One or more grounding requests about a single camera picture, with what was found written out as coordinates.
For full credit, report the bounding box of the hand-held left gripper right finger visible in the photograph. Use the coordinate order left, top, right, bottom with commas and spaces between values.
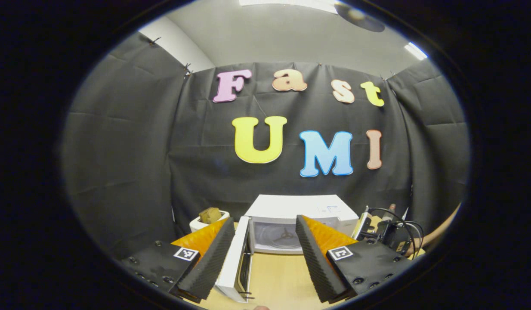
296, 214, 414, 303

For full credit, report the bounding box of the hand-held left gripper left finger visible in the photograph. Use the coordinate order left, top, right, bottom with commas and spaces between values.
119, 217, 236, 304

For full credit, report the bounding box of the white microwave oven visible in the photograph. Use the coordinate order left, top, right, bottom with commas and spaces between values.
214, 194, 360, 303

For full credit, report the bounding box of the white toaster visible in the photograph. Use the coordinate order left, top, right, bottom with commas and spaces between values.
189, 210, 230, 233

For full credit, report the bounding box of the brown bread slice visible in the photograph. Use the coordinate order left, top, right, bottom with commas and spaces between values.
199, 207, 222, 224

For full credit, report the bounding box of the black backdrop cloth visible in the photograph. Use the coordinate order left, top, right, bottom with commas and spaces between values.
61, 32, 470, 259

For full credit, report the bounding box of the small ceiling light panel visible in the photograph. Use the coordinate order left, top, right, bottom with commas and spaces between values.
404, 42, 428, 61

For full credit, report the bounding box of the long ceiling light panel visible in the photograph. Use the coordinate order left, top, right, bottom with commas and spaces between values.
240, 0, 339, 13

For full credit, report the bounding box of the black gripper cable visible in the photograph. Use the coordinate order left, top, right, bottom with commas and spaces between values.
368, 208, 425, 259

